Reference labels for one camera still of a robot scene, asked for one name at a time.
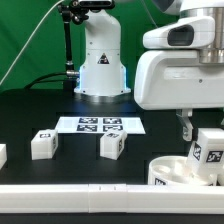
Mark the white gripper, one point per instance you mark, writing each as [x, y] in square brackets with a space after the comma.
[176, 80]

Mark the white round stool seat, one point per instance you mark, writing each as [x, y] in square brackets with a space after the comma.
[172, 170]

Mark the paper sheet with fiducial tags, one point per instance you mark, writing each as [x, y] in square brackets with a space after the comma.
[132, 125]

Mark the white U-shaped obstacle wall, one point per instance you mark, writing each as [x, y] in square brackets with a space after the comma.
[101, 198]

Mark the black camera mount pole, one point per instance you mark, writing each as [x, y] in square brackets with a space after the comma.
[72, 12]

